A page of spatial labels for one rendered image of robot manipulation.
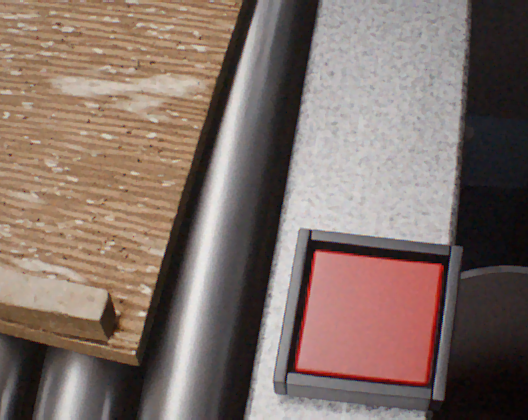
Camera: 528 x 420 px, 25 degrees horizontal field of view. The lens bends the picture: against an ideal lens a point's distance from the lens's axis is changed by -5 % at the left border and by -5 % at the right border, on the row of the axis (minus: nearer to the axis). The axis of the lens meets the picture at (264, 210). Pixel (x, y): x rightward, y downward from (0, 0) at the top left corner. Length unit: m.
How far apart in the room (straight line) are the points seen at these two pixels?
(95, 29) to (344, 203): 0.16
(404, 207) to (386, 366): 0.09
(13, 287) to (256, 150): 0.15
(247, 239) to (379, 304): 0.08
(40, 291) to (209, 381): 0.09
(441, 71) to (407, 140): 0.05
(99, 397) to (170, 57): 0.17
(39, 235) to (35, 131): 0.06
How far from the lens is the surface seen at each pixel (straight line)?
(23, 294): 0.52
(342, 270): 0.55
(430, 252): 0.55
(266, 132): 0.60
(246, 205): 0.58
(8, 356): 0.57
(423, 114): 0.60
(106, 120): 0.59
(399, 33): 0.63
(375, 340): 0.53
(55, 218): 0.57
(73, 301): 0.52
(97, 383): 0.55
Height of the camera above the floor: 1.42
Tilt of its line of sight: 62 degrees down
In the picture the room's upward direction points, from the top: 7 degrees counter-clockwise
